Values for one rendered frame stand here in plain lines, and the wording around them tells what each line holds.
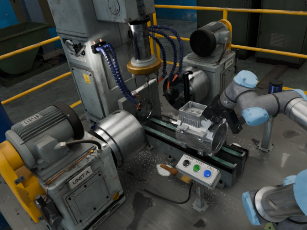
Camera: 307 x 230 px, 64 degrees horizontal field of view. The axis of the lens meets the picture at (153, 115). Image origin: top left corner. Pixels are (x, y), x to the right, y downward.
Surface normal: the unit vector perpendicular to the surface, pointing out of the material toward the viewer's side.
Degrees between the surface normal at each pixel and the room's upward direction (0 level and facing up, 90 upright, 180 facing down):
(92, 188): 90
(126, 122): 28
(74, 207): 90
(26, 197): 90
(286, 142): 0
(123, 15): 90
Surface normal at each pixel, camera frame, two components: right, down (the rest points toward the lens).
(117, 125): 0.20, -0.62
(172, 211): -0.12, -0.82
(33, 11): 0.73, 0.30
